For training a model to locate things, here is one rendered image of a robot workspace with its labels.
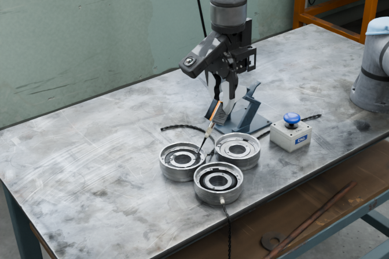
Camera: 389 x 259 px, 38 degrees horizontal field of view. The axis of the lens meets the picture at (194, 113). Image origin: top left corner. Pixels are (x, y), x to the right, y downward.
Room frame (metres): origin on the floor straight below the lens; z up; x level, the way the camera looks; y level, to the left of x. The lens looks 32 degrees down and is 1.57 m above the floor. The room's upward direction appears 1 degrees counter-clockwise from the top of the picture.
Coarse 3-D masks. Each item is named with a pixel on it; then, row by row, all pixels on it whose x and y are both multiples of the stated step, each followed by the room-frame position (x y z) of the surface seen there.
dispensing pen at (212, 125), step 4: (212, 100) 1.07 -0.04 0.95; (216, 100) 1.07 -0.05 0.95; (212, 104) 1.06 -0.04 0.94; (216, 104) 1.06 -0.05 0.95; (212, 108) 1.06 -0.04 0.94; (208, 112) 1.06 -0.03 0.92; (212, 112) 1.05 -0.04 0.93; (204, 116) 1.06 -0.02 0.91; (208, 116) 1.05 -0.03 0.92; (212, 124) 1.05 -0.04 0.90; (208, 128) 1.05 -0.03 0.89; (212, 128) 1.05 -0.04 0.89; (208, 132) 1.04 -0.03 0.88; (204, 136) 1.04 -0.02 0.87; (204, 140) 1.04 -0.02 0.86; (200, 148) 1.03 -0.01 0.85
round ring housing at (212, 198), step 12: (204, 168) 0.97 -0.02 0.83; (228, 168) 0.97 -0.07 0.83; (216, 180) 0.95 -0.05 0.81; (228, 180) 0.93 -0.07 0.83; (240, 180) 0.93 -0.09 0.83; (204, 192) 0.89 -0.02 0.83; (216, 192) 0.88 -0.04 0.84; (228, 192) 0.88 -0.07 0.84; (240, 192) 0.91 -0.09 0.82; (216, 204) 0.89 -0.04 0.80
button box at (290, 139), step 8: (280, 120) 1.14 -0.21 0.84; (272, 128) 1.12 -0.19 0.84; (280, 128) 1.11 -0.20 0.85; (288, 128) 1.10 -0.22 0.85; (296, 128) 1.10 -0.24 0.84; (304, 128) 1.10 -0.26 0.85; (272, 136) 1.12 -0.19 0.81; (280, 136) 1.10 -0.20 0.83; (288, 136) 1.08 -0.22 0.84; (296, 136) 1.08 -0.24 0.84; (304, 136) 1.09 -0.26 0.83; (280, 144) 1.09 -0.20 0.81; (288, 144) 1.07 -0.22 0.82; (296, 144) 1.08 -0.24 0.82; (304, 144) 1.10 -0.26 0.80
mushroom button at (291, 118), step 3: (285, 114) 1.12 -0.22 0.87; (288, 114) 1.12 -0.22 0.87; (291, 114) 1.12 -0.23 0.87; (294, 114) 1.12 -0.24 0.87; (297, 114) 1.12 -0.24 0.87; (285, 117) 1.11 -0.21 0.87; (288, 117) 1.11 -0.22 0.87; (291, 117) 1.11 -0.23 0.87; (294, 117) 1.11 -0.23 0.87; (297, 117) 1.11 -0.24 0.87; (285, 120) 1.11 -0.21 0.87; (288, 120) 1.10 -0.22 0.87; (291, 120) 1.10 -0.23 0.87; (294, 120) 1.10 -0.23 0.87; (297, 120) 1.10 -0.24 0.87; (291, 123) 1.10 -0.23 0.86; (294, 123) 1.10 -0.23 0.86
